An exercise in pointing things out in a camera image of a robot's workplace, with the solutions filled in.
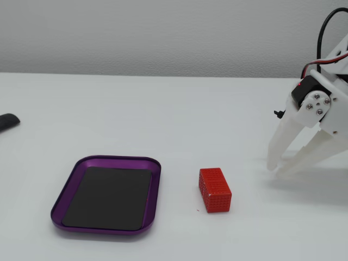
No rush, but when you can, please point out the thick black cable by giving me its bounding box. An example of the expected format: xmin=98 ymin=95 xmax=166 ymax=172
xmin=318 ymin=7 xmax=348 ymax=74

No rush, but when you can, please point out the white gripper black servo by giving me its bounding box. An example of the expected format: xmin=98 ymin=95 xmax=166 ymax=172
xmin=266 ymin=69 xmax=348 ymax=177

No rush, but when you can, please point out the red white black servo wire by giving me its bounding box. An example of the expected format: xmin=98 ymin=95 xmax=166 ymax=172
xmin=301 ymin=51 xmax=348 ymax=81

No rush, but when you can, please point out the black rounded object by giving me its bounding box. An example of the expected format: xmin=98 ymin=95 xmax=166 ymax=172
xmin=0 ymin=113 xmax=21 ymax=133

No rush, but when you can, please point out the red studded block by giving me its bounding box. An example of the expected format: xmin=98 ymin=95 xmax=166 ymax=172
xmin=199 ymin=167 xmax=232 ymax=213

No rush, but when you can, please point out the purple metal tray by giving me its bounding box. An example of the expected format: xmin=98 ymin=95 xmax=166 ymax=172
xmin=50 ymin=155 xmax=161 ymax=235

